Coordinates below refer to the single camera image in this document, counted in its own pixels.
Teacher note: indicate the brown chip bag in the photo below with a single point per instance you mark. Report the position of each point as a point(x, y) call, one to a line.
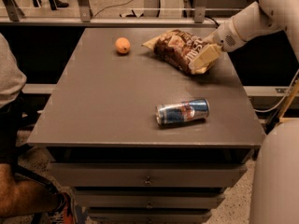
point(176, 47)

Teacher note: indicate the orange sneaker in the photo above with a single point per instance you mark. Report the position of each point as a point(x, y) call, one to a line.
point(64, 214)

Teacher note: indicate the yellow metal stand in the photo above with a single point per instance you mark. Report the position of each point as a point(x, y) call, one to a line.
point(279, 114)

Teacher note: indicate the orange fruit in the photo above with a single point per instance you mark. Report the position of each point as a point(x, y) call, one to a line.
point(122, 45)

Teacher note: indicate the grey drawer cabinet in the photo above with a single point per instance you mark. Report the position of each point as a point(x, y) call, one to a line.
point(100, 131)

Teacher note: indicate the blue silver redbull can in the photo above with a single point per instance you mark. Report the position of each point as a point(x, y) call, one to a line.
point(185, 111)

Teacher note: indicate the seated person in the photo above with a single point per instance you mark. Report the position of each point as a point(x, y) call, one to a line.
point(17, 198)

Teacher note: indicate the metal railing frame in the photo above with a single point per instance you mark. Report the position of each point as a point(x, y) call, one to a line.
point(126, 13)

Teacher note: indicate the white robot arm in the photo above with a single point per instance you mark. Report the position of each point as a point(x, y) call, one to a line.
point(263, 17)

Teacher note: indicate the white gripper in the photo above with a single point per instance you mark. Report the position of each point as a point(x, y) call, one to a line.
point(226, 36)

